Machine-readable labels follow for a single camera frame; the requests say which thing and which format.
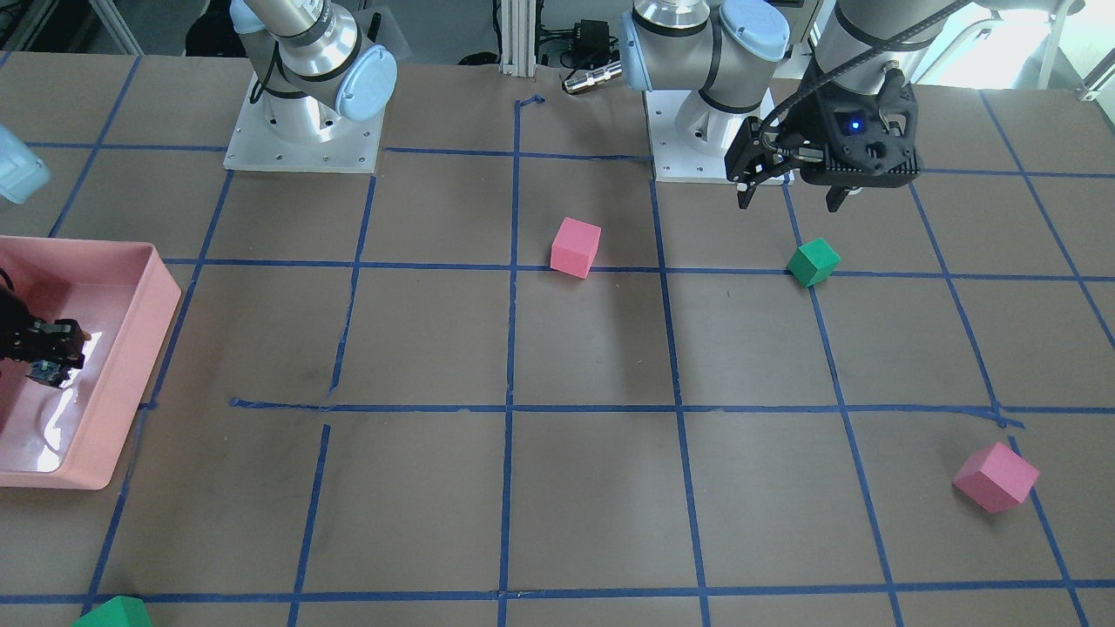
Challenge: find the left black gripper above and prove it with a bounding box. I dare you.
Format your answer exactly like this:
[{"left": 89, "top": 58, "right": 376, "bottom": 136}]
[{"left": 726, "top": 110, "right": 863, "bottom": 213}]

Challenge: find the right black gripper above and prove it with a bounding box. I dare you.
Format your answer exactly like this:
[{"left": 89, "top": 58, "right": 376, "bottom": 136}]
[{"left": 1, "top": 288, "right": 88, "bottom": 367}]

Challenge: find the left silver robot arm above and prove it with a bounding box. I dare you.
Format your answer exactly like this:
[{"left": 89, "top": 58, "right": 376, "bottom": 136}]
[{"left": 618, "top": 1, "right": 963, "bottom": 212}]

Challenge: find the green cube front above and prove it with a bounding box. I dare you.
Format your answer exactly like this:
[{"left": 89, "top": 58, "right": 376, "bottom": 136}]
[{"left": 786, "top": 238, "right": 841, "bottom": 288}]

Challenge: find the green cube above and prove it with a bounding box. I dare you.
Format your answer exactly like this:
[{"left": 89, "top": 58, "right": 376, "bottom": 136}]
[
  {"left": 72, "top": 596, "right": 153, "bottom": 627},
  {"left": 786, "top": 238, "right": 841, "bottom": 288}
]

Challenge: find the pink plastic bin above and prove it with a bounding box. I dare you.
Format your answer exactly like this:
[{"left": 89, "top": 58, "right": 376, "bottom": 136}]
[{"left": 1, "top": 237, "right": 182, "bottom": 489}]

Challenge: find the pink cube centre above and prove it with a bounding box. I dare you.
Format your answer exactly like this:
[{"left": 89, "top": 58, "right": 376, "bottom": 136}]
[{"left": 549, "top": 218, "right": 602, "bottom": 280}]

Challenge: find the silver metal cylinder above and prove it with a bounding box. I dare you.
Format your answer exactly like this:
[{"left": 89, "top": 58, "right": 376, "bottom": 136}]
[{"left": 562, "top": 60, "right": 624, "bottom": 95}]

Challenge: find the pink cube near left gripper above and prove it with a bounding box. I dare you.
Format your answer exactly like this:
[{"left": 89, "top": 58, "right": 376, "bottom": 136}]
[{"left": 952, "top": 443, "right": 1040, "bottom": 515}]

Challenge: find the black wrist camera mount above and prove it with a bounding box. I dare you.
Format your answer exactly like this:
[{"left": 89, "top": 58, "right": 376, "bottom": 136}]
[{"left": 786, "top": 69, "right": 922, "bottom": 189}]

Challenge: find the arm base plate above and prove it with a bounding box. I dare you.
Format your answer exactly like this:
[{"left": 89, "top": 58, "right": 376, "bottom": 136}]
[
  {"left": 223, "top": 76, "right": 385, "bottom": 174},
  {"left": 644, "top": 89, "right": 775, "bottom": 185}
]

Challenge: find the aluminium profile post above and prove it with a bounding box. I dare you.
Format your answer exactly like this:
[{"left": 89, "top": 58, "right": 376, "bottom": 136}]
[{"left": 497, "top": 0, "right": 540, "bottom": 78}]

